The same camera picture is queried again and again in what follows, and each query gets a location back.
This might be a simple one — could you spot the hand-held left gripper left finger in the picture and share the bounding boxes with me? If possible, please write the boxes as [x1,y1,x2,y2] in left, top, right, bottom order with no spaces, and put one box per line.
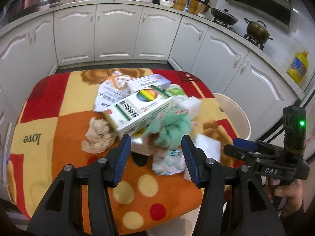
[27,135,132,236]

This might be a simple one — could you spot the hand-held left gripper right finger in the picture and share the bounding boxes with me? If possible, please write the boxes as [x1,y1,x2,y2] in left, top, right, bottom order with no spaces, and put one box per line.
[181,135,286,236]

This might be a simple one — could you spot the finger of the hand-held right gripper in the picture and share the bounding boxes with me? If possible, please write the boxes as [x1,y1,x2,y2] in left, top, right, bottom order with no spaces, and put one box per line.
[233,138,261,151]
[223,145,258,164]

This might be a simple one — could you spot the cream trash bin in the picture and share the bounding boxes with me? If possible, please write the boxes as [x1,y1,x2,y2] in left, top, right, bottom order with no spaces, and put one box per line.
[212,93,251,140]

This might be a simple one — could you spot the person's right forearm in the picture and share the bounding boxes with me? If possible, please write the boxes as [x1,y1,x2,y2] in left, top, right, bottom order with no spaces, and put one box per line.
[278,202,309,229]

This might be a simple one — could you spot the person's right hand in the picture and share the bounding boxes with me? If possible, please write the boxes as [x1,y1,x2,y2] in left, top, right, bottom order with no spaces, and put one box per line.
[267,178,304,212]

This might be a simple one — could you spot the small black object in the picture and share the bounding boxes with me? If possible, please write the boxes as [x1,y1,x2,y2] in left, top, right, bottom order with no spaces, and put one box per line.
[132,152,148,167]

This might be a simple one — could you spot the white sponge block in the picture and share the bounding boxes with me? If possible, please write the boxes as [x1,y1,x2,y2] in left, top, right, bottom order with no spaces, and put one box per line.
[177,97,203,118]
[183,134,222,180]

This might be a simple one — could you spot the crumpled white green-print wrapper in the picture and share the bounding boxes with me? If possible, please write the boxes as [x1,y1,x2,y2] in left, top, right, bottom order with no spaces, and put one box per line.
[151,149,186,176]

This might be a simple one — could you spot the crumpled brown tissue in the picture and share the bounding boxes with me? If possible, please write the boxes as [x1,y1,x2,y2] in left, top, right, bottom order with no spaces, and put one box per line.
[81,117,117,153]

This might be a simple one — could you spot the green cloth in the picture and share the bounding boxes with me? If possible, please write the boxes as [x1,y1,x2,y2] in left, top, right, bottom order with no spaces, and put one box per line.
[148,109,192,151]

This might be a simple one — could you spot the white box with rainbow label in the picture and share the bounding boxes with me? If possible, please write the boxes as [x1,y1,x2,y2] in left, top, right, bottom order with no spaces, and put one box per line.
[103,85,173,138]

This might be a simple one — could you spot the printed blanket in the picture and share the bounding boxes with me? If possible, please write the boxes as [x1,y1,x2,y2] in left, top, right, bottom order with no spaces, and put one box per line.
[6,68,240,229]

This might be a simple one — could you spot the white orange plastic packet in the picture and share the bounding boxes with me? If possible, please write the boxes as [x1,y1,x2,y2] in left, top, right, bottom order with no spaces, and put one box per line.
[94,71,134,112]

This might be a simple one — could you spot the white blue cardboard box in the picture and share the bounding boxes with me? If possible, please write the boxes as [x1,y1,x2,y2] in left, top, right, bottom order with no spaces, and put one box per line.
[127,74,171,94]

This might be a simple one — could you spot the yellow oil bottle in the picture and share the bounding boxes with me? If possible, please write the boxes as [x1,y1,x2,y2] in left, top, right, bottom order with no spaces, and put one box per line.
[287,50,309,84]

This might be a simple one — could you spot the gas stove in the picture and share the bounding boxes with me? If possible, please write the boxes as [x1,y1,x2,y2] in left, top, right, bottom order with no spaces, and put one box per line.
[213,17,266,51]

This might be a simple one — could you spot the brass pot with lid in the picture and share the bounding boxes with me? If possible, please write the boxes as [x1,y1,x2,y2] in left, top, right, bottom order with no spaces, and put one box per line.
[244,18,274,43]

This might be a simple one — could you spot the white kitchen cabinets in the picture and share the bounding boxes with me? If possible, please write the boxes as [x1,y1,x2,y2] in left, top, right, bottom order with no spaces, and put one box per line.
[0,4,306,138]

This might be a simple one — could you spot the black wok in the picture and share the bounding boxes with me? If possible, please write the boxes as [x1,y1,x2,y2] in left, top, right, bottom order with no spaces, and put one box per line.
[210,7,239,25]

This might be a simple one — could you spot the wooden cutting board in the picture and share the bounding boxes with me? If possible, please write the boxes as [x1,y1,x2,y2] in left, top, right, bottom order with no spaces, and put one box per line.
[172,0,198,11]

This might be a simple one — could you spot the red cooking pot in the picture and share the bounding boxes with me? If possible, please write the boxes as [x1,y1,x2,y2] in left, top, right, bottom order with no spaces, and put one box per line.
[7,0,41,18]

